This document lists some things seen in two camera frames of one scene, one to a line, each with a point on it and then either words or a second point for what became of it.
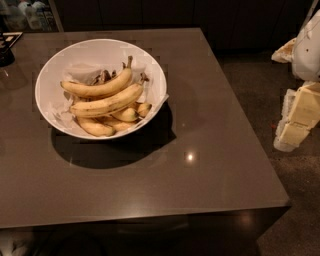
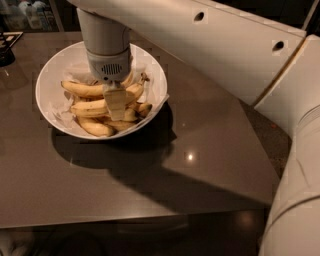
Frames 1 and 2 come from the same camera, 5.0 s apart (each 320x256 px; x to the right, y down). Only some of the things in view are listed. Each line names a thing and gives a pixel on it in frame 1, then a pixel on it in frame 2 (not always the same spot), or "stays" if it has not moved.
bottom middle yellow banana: (117, 125) stays
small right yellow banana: (128, 114) stays
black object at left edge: (7, 40) stays
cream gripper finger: (299, 115) to (113, 69)
